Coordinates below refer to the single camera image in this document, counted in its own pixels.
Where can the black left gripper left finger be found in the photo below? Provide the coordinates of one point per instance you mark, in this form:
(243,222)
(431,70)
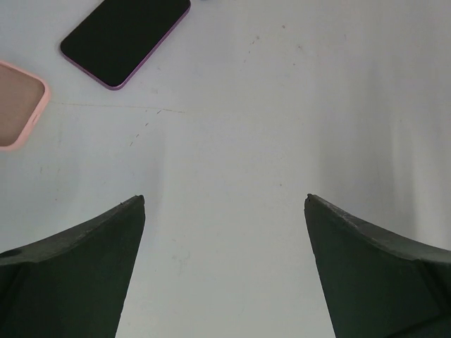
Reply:
(74,283)

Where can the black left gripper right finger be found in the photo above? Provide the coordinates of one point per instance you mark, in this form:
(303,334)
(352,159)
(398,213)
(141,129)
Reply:
(377,283)

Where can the pink phone case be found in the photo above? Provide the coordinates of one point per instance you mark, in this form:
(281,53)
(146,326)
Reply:
(24,96)

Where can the purple smartphone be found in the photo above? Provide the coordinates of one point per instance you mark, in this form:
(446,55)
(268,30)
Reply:
(117,37)

